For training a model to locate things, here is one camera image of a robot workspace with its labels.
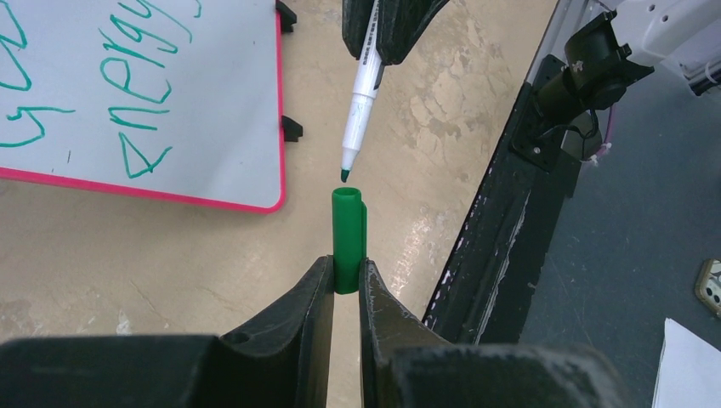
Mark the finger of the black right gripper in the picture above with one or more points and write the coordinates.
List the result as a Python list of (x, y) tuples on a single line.
[(355, 19), (400, 24)]

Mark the smartphone with patterned case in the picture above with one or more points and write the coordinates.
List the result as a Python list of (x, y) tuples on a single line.
[(707, 286)]

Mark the pink framed whiteboard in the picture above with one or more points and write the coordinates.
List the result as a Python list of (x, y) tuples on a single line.
[(170, 100)]

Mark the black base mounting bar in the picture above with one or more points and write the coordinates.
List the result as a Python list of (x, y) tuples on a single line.
[(485, 290)]

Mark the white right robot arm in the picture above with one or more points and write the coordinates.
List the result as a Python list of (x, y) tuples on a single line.
[(611, 52)]

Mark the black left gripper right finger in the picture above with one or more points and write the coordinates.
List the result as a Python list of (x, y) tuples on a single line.
[(405, 364)]

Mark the black whiteboard stand foot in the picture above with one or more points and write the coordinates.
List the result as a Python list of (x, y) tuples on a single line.
[(292, 130), (287, 17)]

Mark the white green whiteboard marker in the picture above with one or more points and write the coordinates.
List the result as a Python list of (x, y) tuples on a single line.
[(367, 81)]

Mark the white paper sheet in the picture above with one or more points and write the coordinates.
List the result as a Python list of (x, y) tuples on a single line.
[(688, 372)]

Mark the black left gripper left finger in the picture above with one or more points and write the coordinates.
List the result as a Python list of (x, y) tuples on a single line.
[(278, 358)]

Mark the green marker cap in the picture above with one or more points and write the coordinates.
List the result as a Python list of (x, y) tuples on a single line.
[(349, 219)]

